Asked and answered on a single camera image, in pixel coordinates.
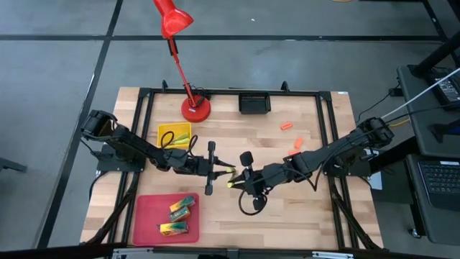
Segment white paper sheet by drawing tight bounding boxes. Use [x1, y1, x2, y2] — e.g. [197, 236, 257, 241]
[368, 150, 384, 191]

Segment red desk lamp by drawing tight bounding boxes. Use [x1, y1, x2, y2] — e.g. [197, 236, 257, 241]
[152, 0, 212, 124]

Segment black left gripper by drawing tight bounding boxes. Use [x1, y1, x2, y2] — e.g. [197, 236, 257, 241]
[186, 141, 236, 196]

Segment pink-red plastic bin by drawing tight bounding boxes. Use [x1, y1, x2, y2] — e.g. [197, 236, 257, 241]
[132, 192, 201, 246]

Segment yellow plastic basket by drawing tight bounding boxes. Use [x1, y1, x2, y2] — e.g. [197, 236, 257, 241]
[157, 122, 193, 150]

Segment black mesh basket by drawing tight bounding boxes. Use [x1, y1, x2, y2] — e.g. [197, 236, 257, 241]
[238, 92, 272, 115]

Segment black table frame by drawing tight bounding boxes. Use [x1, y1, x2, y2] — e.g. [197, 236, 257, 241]
[79, 79, 384, 253]

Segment yellow-handled pliers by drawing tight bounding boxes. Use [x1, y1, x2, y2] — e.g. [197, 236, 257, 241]
[168, 132, 191, 147]
[226, 165, 239, 189]

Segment white cable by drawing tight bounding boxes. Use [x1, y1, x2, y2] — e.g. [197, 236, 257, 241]
[380, 67, 460, 119]

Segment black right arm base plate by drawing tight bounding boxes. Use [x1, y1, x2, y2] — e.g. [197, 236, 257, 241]
[321, 149, 373, 178]

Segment silver bracket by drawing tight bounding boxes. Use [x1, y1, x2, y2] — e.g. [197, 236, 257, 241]
[111, 247, 154, 259]
[311, 250, 355, 259]

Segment black keyboard device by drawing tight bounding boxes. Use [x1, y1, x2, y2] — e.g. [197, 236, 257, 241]
[433, 70, 460, 109]

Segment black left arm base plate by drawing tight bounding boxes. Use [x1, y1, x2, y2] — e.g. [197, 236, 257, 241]
[96, 143, 147, 173]

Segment black side desk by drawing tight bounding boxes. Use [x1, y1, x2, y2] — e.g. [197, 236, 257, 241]
[397, 64, 460, 245]

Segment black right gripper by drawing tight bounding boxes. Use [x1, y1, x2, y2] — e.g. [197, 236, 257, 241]
[231, 151, 270, 212]

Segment black stand leg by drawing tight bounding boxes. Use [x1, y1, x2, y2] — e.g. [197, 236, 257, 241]
[0, 157, 29, 173]

